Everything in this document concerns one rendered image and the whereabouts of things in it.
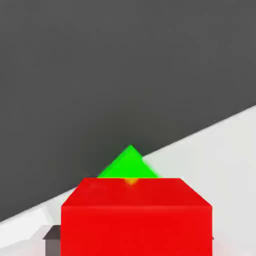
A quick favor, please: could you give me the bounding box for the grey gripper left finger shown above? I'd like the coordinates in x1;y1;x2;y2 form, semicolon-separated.
0;207;62;256

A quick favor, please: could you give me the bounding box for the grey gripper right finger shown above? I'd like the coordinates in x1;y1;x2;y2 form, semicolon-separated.
211;235;221;256

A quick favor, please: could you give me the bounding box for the small red cube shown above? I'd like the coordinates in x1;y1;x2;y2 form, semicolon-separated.
60;177;213;256

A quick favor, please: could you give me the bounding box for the small green cube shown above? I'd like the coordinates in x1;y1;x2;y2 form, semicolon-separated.
97;144;162;186

